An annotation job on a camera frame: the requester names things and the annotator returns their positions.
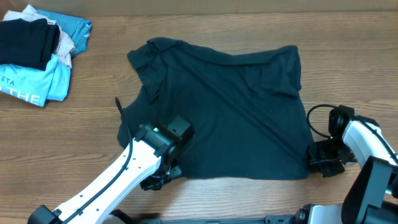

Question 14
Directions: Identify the dark teal t-shirt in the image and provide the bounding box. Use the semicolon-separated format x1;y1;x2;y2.
118;37;313;180

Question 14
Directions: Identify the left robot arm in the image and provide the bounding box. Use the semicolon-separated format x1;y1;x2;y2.
27;117;194;224

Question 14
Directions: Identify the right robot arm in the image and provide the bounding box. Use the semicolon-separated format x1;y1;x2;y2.
286;105;397;224

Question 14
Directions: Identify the light blue printed t-shirt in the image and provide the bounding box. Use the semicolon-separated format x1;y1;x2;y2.
1;54;71;107

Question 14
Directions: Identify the folded beige garment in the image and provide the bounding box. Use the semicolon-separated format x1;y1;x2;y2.
3;4;75;68

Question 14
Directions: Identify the folded black garment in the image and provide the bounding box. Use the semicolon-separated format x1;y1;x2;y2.
1;19;60;70

